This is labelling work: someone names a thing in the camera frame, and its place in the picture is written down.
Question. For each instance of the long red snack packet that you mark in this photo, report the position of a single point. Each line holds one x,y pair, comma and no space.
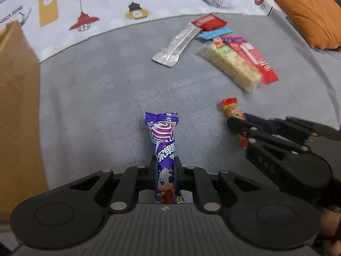
263,65

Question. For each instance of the red and gold snack packet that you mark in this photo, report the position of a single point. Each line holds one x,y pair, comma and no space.
231,108

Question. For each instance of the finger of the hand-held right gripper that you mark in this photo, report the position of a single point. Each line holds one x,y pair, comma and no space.
263,124
255,136

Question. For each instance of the brown cardboard box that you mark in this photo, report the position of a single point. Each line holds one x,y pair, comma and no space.
18,112

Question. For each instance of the blue snack packet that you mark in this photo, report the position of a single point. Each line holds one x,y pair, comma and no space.
213,34

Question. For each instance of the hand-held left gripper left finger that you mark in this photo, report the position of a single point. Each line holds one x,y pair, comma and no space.
152,171

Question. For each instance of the orange cushion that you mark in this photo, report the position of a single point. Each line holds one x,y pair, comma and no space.
306,10

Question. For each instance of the clear rice cracker packet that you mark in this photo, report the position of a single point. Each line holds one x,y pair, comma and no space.
231,66

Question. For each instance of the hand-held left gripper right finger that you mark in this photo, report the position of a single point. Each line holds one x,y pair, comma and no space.
178,172

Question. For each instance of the long silver snack packet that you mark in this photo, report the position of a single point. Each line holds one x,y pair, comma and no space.
175,45

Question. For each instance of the white printed cloth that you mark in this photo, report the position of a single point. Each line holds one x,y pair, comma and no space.
106,0

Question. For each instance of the square red snack packet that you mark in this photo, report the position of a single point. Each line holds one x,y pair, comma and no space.
209,22

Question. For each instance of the purple candy packet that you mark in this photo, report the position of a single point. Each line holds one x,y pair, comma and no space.
163,136

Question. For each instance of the person's right hand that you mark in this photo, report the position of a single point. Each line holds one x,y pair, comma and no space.
330,224

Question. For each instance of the grey fabric cover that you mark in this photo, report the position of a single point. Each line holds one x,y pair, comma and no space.
106,90

